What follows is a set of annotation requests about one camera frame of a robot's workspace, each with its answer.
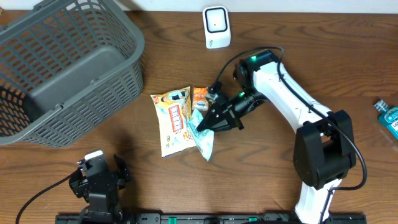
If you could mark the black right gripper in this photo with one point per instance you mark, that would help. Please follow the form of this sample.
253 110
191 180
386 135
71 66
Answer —
226 114

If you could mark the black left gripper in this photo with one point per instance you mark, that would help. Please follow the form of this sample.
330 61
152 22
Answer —
79 180

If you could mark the teal wet wipes pack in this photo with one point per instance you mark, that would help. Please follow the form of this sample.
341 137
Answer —
203 139

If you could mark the yellow snack bag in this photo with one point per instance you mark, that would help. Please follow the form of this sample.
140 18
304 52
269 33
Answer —
174 112

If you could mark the blue mouthwash bottle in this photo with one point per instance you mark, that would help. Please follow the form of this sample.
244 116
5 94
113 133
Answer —
387 116

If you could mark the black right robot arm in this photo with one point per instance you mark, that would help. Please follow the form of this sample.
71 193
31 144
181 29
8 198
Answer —
323 149

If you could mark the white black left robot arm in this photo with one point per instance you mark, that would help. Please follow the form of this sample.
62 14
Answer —
101 210

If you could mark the white barcode scanner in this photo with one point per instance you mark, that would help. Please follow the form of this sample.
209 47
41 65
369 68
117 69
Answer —
216 26

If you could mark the dark grey plastic basket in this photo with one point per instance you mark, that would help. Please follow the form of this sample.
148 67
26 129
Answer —
67 66

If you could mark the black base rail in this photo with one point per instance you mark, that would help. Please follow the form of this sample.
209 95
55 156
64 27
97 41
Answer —
278 217

